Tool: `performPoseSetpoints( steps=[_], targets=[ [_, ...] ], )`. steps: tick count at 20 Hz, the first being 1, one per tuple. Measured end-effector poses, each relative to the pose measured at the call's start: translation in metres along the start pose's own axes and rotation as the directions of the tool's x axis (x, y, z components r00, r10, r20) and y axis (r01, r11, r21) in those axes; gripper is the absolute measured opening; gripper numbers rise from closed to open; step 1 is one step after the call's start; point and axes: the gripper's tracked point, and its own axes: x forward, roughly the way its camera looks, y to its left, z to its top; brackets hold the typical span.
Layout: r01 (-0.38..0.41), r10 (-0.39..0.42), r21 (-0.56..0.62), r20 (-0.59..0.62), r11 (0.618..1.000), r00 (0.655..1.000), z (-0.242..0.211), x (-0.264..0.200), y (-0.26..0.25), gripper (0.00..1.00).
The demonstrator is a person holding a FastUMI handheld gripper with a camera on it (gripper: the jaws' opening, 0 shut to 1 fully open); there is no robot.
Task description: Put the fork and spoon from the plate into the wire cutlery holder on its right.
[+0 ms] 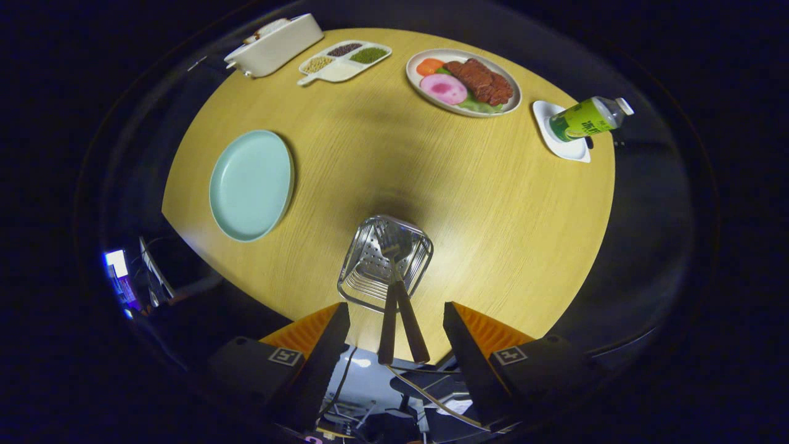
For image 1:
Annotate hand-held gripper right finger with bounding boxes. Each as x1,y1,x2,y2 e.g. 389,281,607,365
443,301,617,432

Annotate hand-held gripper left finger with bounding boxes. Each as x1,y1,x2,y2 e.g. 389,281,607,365
203,301,352,434

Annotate metal spoon with brown handle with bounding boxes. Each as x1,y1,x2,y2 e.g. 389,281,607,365
387,247,431,364

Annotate metal fork with brown handle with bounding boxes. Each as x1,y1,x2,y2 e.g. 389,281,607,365
378,244,401,365

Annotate black office chair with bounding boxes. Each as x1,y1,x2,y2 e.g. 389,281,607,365
388,364,475,432

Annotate metal perforated basket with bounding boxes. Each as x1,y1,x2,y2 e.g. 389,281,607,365
337,215,435,314

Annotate dark computer monitor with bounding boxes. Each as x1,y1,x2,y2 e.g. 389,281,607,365
139,236,176,304

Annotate pale green plate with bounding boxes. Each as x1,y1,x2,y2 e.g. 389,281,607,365
208,129,295,243

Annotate lit computer screen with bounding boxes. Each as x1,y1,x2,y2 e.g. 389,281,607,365
104,249,130,279

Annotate white square saucer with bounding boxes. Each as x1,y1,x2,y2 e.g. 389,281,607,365
533,101,591,163

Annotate green lettuce leaf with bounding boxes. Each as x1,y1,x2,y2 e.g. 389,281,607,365
456,96,505,115

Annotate green label drink bottle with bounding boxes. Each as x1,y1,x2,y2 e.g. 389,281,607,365
547,96,634,143

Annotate pink round ham slice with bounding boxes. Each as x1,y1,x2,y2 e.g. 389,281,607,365
420,73,468,106

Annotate brown meat pieces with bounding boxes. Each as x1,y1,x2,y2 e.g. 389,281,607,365
443,58,514,105

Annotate white divided tray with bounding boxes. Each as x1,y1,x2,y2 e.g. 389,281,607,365
297,40,393,86

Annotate white oval food plate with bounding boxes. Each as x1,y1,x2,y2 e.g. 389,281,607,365
405,49,523,118

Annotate pile of green beans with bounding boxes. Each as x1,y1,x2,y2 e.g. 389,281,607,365
350,47,390,65

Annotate white toaster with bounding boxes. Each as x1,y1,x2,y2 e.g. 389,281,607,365
224,13,325,79

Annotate large bread slice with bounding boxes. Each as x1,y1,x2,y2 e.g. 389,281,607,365
256,18,292,38

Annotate pale cable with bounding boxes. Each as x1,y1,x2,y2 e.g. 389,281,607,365
385,365,489,430

